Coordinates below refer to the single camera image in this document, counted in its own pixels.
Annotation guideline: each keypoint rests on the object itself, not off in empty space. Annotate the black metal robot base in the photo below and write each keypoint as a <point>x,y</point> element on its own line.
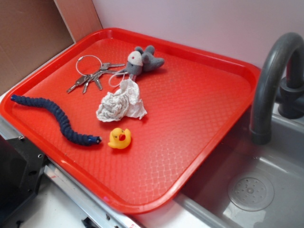
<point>21,166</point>

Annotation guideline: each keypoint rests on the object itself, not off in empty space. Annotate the red plastic tray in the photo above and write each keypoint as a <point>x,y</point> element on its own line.
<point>192,101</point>

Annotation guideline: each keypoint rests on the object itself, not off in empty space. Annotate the crumpled white paper towel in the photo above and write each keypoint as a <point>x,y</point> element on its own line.
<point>125,102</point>

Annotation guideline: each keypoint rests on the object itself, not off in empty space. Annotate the yellow rubber duck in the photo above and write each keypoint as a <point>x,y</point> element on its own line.
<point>119,138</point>

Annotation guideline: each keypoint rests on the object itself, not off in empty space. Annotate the grey plush mouse toy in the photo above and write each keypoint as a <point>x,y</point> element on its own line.
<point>139,61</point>

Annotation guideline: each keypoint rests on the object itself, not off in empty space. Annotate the grey plastic sink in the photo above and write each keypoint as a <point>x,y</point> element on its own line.
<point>205,195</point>

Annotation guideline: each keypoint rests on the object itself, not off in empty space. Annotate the sink drain strainer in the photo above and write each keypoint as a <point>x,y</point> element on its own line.
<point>251,191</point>

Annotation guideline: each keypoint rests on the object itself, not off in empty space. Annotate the grey curved faucet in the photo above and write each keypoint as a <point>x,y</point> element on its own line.
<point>281,81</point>

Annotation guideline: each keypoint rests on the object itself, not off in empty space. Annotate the brown cardboard panel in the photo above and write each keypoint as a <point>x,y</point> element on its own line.
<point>34,31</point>

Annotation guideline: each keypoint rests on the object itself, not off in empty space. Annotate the silver keys on ring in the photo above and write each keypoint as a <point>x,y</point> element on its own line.
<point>85,79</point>

